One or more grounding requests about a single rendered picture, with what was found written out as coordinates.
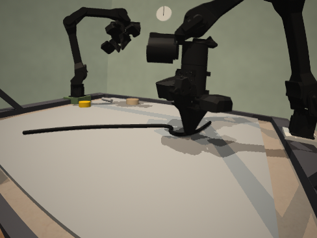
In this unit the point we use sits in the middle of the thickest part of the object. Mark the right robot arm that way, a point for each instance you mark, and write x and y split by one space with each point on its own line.
301 89

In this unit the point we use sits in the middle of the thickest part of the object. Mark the black knotted rope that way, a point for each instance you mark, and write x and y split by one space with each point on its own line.
116 126

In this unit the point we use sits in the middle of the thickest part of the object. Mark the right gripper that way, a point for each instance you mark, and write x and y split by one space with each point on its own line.
189 109

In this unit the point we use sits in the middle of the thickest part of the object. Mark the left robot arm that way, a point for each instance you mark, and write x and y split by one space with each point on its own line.
119 15

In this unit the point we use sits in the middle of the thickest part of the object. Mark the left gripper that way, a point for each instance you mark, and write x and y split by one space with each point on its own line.
122 38

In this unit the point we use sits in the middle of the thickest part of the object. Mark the tan wooden disc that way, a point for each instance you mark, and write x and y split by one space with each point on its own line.
132 102

